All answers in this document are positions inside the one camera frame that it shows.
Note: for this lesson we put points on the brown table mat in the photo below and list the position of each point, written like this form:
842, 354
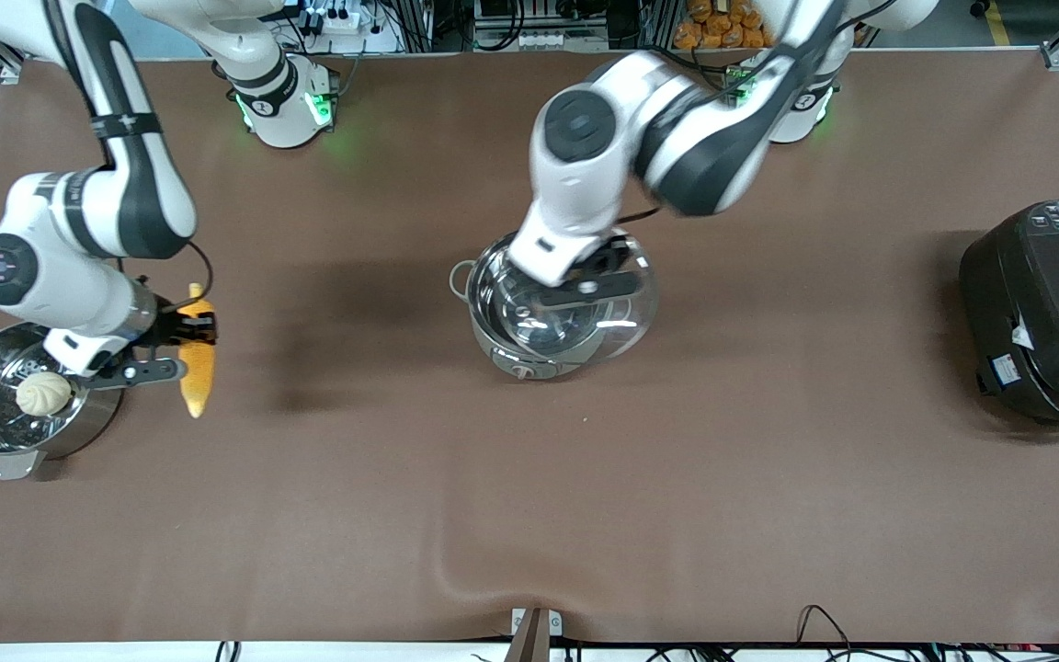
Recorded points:
529, 506

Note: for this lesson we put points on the black rice cooker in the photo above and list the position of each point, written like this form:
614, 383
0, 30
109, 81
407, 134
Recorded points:
1044, 313

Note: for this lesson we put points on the white steamed bun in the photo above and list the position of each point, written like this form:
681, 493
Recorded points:
42, 393

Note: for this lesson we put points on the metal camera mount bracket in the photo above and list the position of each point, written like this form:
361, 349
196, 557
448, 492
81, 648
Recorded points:
534, 634

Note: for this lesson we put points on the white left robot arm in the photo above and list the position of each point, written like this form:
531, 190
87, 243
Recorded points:
677, 138

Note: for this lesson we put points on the glass pot lid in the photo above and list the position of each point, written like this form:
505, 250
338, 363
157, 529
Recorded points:
621, 322

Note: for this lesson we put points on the white power strip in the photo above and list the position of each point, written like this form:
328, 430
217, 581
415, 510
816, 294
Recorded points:
548, 39
336, 18

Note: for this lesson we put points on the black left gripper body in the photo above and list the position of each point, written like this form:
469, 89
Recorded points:
615, 255

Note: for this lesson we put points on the grey electric cooking pot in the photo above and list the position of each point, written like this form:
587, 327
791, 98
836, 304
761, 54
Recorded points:
516, 360

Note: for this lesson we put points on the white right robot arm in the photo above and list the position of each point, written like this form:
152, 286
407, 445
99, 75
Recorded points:
116, 193

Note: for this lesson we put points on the bag of orange buns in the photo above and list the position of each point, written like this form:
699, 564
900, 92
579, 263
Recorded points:
723, 28

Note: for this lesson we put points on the stainless steel steamer pot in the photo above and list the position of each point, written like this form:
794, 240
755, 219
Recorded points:
93, 418

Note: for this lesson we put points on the yellow corn cob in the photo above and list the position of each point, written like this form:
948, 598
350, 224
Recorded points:
197, 377

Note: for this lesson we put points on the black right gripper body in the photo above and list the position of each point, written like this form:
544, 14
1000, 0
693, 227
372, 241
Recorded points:
168, 328

